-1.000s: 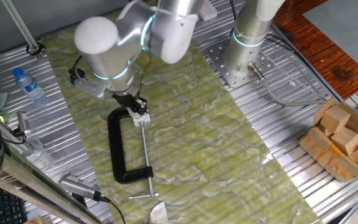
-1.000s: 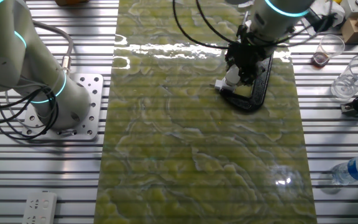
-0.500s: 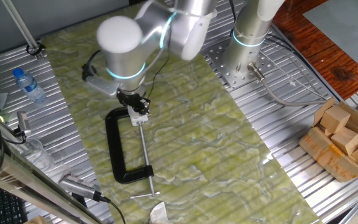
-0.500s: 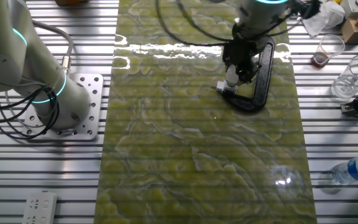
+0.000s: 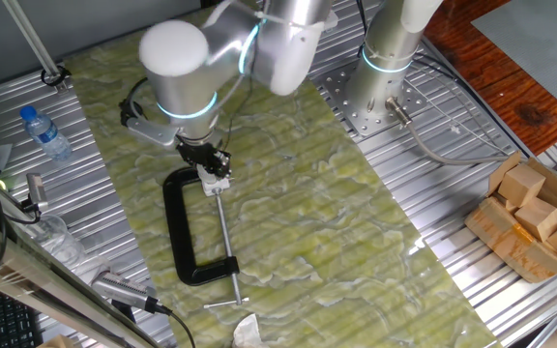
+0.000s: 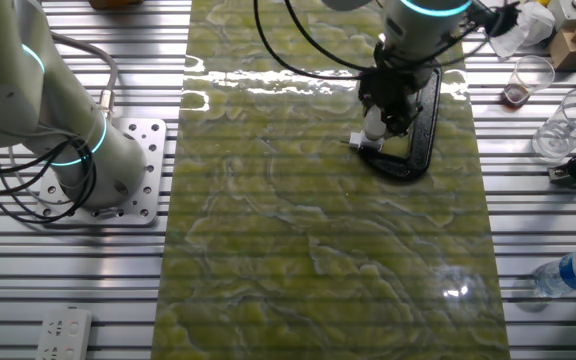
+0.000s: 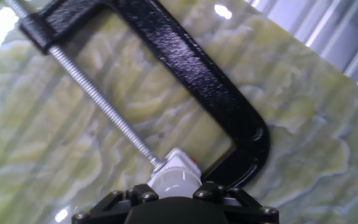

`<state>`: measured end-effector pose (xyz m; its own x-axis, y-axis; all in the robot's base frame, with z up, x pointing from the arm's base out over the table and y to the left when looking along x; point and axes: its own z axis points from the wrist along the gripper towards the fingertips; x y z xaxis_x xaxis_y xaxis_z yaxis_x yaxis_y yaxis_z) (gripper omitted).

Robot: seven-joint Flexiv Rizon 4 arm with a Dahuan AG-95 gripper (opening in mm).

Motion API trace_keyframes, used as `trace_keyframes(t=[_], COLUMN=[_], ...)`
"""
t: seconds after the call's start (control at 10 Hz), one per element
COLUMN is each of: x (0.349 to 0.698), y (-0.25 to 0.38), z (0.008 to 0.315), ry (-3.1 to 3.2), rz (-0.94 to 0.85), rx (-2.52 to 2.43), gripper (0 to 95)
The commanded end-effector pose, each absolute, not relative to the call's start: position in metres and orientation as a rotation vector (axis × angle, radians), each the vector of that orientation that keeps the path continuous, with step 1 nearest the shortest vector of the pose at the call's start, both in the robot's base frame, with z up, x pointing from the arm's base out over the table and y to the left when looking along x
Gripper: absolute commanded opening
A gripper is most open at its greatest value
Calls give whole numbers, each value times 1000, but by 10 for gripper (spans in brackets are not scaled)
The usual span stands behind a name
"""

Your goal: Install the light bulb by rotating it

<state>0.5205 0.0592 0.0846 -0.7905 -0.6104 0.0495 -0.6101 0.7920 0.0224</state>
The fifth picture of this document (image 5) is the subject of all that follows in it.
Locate green marble pattern mat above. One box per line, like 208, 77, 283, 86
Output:
64, 9, 502, 348

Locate black strap ring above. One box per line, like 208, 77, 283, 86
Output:
41, 66, 73, 88

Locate small light wooden block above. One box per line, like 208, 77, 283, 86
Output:
495, 192, 519, 214

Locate silver depth camera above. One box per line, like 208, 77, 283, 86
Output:
90, 270, 161, 315
19, 172, 50, 214

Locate black camera cable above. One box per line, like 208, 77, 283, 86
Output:
0, 139, 43, 262
155, 304, 197, 348

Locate brown wooden table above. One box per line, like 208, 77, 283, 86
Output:
423, 0, 557, 157

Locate thick grey robot cable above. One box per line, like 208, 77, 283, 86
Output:
385, 96, 510, 167

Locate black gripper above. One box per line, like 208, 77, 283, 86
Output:
176, 139, 234, 179

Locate large cardboard box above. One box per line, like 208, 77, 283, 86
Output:
463, 150, 557, 284

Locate water bottle with blue cap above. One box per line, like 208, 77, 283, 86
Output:
18, 104, 74, 162

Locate slanted aluminium pole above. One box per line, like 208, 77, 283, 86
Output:
1, 0, 72, 96

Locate thin black base cable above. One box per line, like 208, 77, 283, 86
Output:
411, 55, 531, 157

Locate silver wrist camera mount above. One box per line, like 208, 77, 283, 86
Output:
118, 99, 183, 148

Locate crumpled white tissue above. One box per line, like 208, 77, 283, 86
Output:
232, 312, 270, 348

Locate black C-clamp with steel screw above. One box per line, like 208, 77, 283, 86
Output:
161, 167, 250, 310

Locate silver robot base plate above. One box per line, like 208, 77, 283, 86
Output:
314, 60, 425, 138

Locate grey flat board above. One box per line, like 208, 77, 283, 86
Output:
470, 0, 557, 102

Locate aluminium frame beam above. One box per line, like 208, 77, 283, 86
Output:
0, 207, 163, 348

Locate small cardboard box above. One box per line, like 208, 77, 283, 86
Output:
36, 333, 74, 348

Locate thin white cable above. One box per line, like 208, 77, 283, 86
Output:
403, 76, 505, 157

